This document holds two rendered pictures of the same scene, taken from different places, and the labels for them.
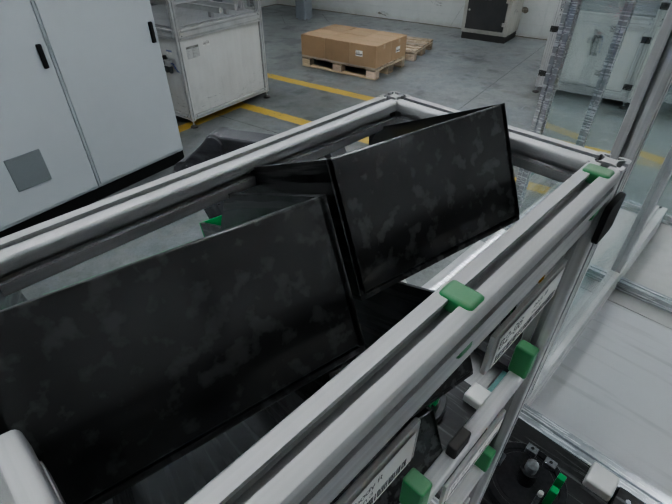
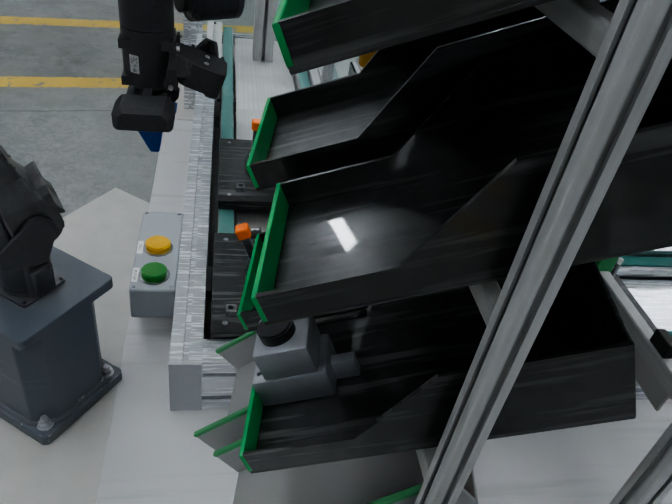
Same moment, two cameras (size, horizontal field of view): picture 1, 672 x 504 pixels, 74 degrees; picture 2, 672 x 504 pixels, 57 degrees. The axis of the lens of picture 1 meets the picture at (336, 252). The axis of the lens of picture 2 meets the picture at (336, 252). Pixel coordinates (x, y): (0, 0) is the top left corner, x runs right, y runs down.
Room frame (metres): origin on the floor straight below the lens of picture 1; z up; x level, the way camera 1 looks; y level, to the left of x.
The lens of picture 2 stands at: (0.10, 0.45, 1.62)
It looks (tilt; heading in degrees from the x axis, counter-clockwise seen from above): 37 degrees down; 302
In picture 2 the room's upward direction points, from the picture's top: 10 degrees clockwise
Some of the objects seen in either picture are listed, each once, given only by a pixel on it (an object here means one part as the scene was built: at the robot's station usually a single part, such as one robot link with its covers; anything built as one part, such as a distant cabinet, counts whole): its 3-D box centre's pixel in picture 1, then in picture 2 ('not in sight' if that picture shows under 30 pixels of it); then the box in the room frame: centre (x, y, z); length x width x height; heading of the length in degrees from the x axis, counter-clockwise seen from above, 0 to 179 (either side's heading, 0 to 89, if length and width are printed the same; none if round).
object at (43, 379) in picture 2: not in sight; (39, 339); (0.70, 0.18, 0.96); 0.15 x 0.15 x 0.20; 10
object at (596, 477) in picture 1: (528, 472); not in sight; (0.38, -0.33, 1.01); 0.24 x 0.24 x 0.13; 46
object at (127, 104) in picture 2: not in sight; (149, 60); (0.65, 0.02, 1.33); 0.19 x 0.06 x 0.08; 135
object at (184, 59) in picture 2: not in sight; (197, 64); (0.61, -0.02, 1.33); 0.07 x 0.07 x 0.06; 44
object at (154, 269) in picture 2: not in sight; (154, 274); (0.71, -0.02, 0.96); 0.04 x 0.04 x 0.02
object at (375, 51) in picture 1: (353, 50); not in sight; (6.55, -0.24, 0.20); 1.20 x 0.80 x 0.41; 55
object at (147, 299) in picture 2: not in sight; (158, 261); (0.76, -0.07, 0.93); 0.21 x 0.07 x 0.06; 136
